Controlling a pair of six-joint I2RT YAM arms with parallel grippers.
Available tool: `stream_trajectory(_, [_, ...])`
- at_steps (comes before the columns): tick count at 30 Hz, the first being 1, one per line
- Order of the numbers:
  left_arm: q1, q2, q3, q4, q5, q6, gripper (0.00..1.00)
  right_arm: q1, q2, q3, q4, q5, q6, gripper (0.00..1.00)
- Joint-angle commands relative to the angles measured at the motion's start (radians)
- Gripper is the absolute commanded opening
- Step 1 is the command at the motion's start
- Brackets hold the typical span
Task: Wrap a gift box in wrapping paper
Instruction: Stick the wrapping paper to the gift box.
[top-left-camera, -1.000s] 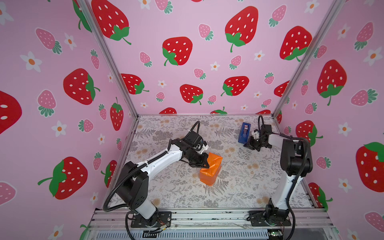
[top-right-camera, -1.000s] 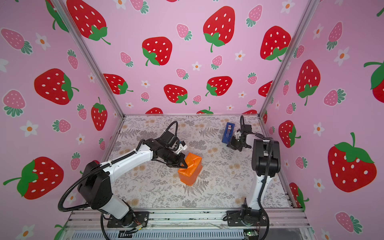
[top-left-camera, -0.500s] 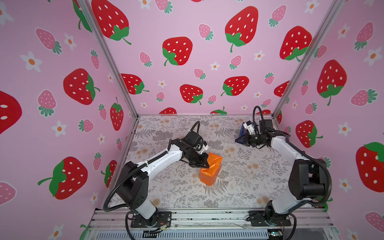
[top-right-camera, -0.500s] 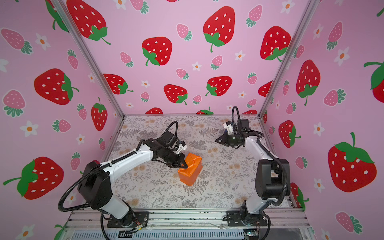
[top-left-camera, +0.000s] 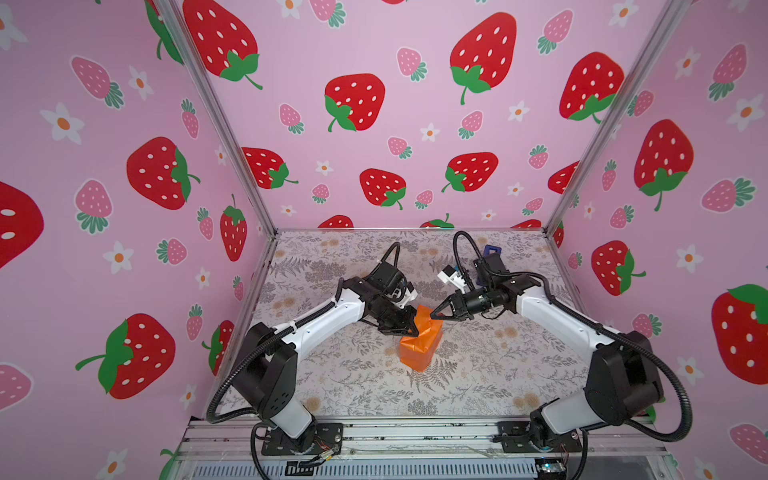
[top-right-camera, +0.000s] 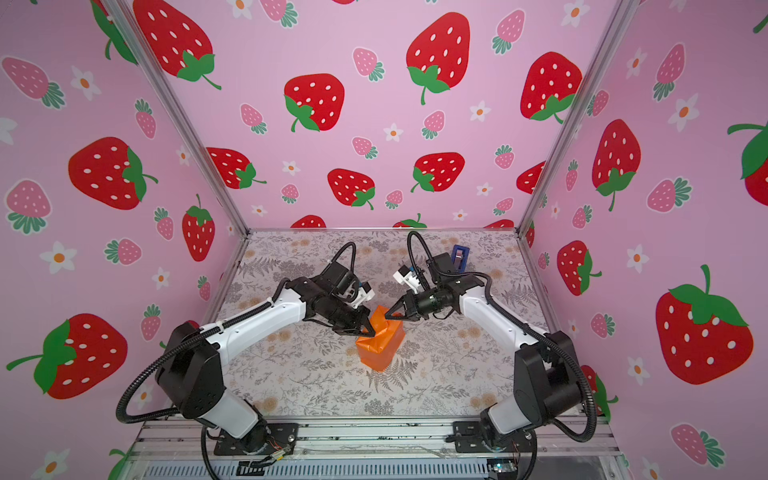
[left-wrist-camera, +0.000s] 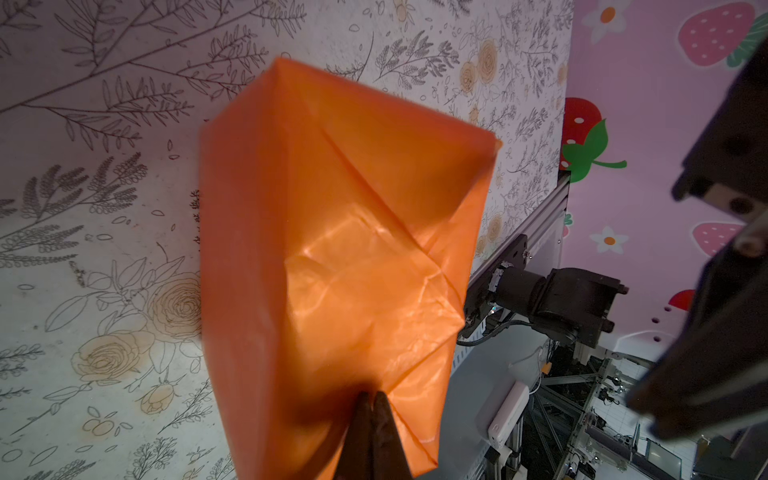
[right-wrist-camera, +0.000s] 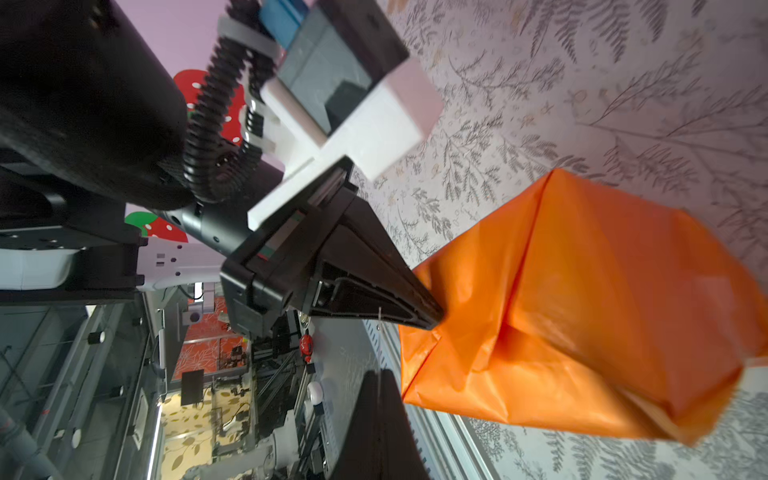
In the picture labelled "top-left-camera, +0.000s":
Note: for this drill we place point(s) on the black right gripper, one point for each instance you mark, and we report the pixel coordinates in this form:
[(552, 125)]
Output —
[(459, 304)]

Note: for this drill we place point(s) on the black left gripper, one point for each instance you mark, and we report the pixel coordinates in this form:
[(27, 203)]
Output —
[(408, 319)]

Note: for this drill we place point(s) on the yellow orange wrapping paper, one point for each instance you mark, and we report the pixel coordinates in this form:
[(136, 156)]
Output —
[(417, 352)]

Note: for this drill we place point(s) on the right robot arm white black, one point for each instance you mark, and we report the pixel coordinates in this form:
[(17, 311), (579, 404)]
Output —
[(622, 381)]

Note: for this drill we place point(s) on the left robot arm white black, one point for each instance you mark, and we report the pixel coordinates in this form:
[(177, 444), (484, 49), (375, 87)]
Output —
[(271, 355)]

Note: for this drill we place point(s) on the blue tape dispenser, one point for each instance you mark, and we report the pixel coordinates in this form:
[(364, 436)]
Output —
[(491, 250)]

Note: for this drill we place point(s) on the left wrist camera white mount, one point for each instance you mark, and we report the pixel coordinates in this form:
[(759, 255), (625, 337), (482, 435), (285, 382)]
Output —
[(409, 295)]

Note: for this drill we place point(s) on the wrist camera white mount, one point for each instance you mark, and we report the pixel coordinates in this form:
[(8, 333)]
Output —
[(453, 276), (409, 295)]

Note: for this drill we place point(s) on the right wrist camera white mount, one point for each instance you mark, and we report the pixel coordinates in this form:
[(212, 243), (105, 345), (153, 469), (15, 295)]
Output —
[(453, 276)]

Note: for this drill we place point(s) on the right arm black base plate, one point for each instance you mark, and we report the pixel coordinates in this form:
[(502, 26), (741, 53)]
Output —
[(534, 438)]

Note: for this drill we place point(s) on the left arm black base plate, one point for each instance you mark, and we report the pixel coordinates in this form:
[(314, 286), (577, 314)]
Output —
[(319, 437)]

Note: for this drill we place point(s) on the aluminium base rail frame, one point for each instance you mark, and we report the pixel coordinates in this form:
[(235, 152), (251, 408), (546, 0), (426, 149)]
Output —
[(464, 447)]

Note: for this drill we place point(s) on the right aluminium corner post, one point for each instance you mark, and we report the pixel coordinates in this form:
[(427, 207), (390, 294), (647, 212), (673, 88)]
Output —
[(663, 29)]

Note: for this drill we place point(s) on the aluminium corner post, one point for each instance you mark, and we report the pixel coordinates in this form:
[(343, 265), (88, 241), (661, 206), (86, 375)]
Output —
[(663, 29), (180, 34)]

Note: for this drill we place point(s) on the left aluminium corner post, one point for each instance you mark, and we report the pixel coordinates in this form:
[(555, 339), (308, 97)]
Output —
[(180, 34)]

